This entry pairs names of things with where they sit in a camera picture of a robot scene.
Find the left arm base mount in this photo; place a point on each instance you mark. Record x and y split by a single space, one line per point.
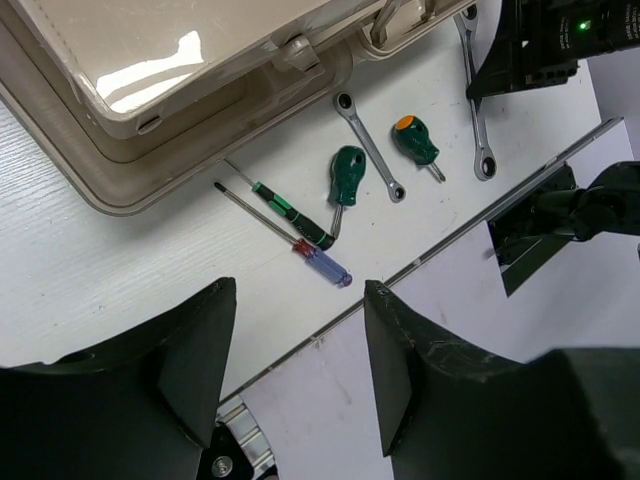
239 449

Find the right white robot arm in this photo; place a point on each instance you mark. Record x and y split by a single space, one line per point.
587 29

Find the green stubby screwdriver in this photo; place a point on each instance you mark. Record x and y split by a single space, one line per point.
411 137
347 170

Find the red blue handle screwdriver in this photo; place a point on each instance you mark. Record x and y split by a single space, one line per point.
314 257

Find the black green precision screwdriver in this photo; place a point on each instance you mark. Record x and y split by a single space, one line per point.
303 224

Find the small silver ratchet wrench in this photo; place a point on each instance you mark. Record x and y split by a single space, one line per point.
345 106

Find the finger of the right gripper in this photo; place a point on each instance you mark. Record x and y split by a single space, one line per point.
520 57

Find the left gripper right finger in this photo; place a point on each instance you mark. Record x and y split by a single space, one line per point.
448 409

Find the large silver ratchet wrench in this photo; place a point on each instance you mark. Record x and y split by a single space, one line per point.
485 166

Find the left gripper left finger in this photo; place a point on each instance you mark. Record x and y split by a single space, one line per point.
140 405

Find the beige plastic toolbox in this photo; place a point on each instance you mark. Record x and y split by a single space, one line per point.
130 99

